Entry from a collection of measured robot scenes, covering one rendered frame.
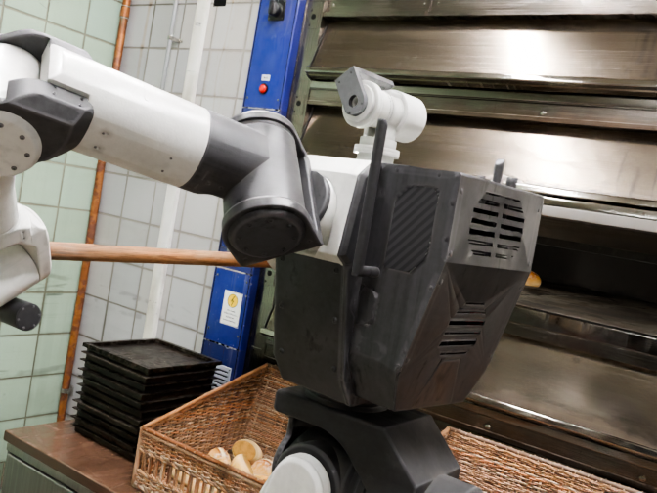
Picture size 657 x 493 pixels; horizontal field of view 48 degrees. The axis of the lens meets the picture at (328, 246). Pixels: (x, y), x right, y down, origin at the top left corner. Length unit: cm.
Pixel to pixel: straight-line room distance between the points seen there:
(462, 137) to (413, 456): 116
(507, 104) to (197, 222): 109
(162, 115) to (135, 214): 193
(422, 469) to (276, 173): 41
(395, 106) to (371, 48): 114
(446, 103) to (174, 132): 131
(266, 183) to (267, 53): 156
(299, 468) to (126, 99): 51
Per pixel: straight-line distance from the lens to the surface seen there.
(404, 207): 85
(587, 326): 179
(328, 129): 217
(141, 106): 75
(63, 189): 276
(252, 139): 80
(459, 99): 197
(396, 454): 93
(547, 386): 183
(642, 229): 162
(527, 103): 189
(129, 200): 270
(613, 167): 180
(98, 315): 281
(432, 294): 82
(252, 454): 211
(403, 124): 102
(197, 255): 147
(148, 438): 189
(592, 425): 179
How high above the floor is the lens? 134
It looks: 3 degrees down
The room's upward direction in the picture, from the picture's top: 10 degrees clockwise
